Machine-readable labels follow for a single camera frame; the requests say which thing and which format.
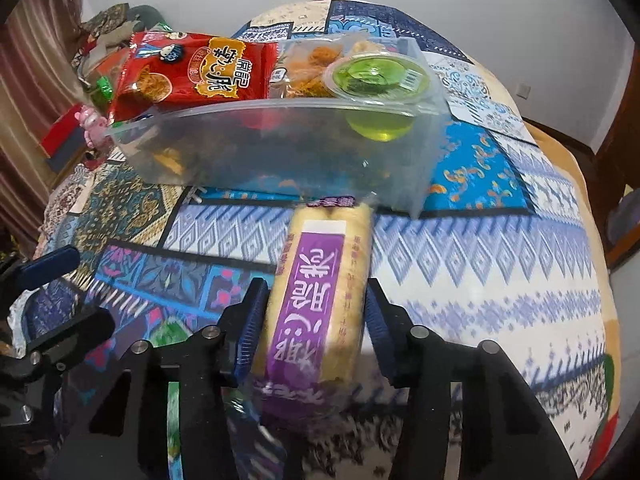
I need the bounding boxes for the green jelly cup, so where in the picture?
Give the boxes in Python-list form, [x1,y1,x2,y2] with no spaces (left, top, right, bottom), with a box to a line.
[322,51,433,142]

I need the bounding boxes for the clear plastic storage bin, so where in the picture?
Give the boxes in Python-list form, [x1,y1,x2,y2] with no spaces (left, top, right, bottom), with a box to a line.
[110,32,449,216]

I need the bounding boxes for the red box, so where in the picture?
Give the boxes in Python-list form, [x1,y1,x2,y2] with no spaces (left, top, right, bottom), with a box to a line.
[39,103,86,159]

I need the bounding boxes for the purple rice cracker pack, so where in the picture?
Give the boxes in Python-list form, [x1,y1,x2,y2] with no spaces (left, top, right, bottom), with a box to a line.
[250,197,373,429]

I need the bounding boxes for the brown wooden door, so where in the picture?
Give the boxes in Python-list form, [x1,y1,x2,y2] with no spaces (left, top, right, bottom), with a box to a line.
[590,47,639,270]

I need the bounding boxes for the patchwork patterned bedspread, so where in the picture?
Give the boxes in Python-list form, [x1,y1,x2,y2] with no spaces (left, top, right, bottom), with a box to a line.
[16,0,620,479]

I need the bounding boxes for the striped red curtain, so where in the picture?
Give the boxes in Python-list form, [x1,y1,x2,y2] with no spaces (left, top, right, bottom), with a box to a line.
[1,0,85,256]

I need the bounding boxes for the white wall socket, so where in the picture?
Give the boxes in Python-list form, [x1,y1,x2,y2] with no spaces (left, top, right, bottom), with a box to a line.
[516,84,530,100]

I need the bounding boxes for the clear bag fried balls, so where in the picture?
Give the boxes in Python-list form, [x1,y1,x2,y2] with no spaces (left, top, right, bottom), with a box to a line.
[268,39,344,99]

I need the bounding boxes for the pink plush toy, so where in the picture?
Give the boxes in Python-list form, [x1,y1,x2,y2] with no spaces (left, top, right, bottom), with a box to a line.
[75,105,110,150]

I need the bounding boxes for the pile of clothes and boxes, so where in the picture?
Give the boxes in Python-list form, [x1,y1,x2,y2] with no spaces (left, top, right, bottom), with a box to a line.
[70,3,168,114]

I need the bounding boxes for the red spicy snack bag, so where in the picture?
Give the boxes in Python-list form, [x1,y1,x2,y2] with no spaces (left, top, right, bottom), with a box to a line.
[107,30,279,122]

